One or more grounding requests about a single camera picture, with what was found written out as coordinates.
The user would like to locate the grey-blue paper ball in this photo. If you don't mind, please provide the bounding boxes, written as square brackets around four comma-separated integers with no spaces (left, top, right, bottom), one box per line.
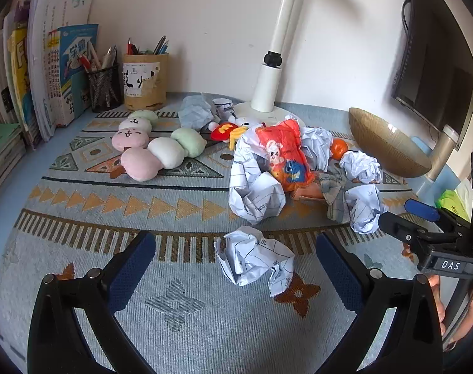
[178,94,217,130]

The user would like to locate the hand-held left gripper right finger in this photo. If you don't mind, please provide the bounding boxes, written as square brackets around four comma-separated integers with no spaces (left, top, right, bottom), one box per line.
[315,231,444,374]

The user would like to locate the black monitor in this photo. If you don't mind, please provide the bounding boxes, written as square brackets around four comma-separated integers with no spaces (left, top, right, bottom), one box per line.
[390,0,473,151]

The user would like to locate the black cable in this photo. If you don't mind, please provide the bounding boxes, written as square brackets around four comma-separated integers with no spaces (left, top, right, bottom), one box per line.
[401,0,413,32]

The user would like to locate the person's right hand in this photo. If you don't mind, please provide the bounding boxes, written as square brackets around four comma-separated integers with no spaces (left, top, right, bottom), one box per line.
[428,275,448,336]

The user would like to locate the row of upright books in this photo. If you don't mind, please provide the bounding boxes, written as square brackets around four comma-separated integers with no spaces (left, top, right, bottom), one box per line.
[0,0,94,151]

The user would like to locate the white desk lamp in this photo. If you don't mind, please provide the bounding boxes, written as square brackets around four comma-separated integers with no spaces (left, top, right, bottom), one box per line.
[233,0,307,129]

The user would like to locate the green tissue packet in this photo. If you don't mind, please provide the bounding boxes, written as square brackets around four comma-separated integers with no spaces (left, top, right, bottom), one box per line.
[435,178,473,222]

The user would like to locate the grey plaid cloth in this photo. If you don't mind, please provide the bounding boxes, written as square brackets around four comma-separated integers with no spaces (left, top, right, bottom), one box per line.
[318,167,354,223]

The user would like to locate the bunch of pens and pencils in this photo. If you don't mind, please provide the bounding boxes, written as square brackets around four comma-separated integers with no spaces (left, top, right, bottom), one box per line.
[126,35,170,56]
[77,45,118,73]

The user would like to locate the large lined crumpled paper ball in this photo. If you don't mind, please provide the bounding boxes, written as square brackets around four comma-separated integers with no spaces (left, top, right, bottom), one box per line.
[229,125,287,225]

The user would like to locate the brown paper pen holder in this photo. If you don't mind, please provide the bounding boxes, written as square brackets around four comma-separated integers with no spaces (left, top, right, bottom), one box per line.
[123,52,169,112]

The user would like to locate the white plush toy red fries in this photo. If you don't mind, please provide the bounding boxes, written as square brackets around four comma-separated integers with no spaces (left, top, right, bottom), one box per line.
[209,115,256,151]

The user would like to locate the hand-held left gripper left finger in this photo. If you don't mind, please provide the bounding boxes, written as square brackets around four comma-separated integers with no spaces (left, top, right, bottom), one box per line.
[28,230,157,374]

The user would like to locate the dango plush with faces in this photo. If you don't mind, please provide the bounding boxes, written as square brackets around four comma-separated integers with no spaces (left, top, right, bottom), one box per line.
[112,110,159,152]

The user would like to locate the tangerine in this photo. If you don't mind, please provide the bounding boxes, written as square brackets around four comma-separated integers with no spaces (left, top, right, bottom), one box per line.
[329,139,349,161]

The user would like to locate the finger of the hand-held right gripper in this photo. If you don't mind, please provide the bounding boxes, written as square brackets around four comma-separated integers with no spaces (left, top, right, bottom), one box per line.
[378,211,432,260]
[405,199,471,224]

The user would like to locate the golden ribbed bowl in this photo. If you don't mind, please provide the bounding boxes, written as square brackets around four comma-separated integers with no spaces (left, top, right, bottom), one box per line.
[348,107,432,179]

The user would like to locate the orange snack packet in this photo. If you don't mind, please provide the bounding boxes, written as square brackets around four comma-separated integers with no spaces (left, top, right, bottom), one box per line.
[256,119,316,193]

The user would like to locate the patterned woven mat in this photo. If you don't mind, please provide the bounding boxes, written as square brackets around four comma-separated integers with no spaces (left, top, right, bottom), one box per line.
[0,91,471,374]

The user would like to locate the black mesh pen holder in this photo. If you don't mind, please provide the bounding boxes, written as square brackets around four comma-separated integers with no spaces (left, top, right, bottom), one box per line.
[85,63,124,113]

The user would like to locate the plain dango plush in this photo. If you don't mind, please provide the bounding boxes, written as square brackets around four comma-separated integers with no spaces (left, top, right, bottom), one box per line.
[120,128,208,182]

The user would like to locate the beige monitor stand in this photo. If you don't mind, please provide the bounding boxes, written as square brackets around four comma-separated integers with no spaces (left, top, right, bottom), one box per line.
[425,125,460,182]

